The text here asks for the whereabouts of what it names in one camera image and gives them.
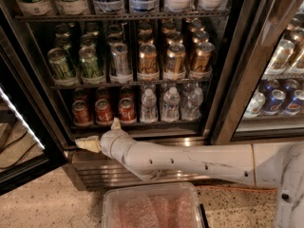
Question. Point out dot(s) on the silver can front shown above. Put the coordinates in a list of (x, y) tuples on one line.
[(119, 53)]

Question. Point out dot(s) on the water bottle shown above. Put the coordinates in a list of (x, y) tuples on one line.
[(170, 105), (149, 112), (191, 109)]

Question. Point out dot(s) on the open fridge glass door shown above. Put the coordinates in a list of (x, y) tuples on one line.
[(31, 149)]

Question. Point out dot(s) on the closed fridge right door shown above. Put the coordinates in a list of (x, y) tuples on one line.
[(254, 30)]

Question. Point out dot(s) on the green can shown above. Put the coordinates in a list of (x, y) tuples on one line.
[(90, 62), (60, 64)]

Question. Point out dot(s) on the blue pepsi can front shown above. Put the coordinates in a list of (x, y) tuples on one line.
[(274, 101)]

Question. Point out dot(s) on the gold can front middle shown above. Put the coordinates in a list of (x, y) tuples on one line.
[(174, 58)]

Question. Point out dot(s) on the red coke can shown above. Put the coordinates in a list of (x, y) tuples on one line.
[(102, 93), (127, 114), (81, 113), (80, 94), (104, 115), (127, 92)]

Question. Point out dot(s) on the water bottle front right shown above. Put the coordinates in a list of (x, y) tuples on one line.
[(191, 109)]

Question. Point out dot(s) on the green can front left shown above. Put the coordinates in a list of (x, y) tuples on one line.
[(60, 64)]

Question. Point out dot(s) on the steel fridge bottom grille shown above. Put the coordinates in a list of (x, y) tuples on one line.
[(96, 169)]

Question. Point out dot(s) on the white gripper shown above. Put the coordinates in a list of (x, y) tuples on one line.
[(108, 142)]

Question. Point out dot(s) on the water bottle front left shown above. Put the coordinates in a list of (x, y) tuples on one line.
[(149, 112)]

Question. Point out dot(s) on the gold can front left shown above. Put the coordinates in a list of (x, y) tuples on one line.
[(147, 59)]

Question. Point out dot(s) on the white can behind glass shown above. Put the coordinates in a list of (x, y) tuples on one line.
[(256, 103)]

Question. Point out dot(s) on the gold can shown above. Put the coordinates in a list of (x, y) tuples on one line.
[(174, 58), (147, 59), (202, 56)]

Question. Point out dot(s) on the gold can front right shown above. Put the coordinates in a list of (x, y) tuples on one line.
[(202, 56)]

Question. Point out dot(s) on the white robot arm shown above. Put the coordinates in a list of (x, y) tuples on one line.
[(278, 165)]

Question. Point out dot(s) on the blue pepsi can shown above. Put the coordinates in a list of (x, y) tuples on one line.
[(294, 102), (274, 101)]

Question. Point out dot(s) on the clear plastic bin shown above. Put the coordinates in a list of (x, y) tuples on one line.
[(170, 205)]

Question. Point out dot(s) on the water bottle front middle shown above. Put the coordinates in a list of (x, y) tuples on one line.
[(170, 105)]

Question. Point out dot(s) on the blue pepsi can right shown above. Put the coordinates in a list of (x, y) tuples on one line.
[(294, 102)]

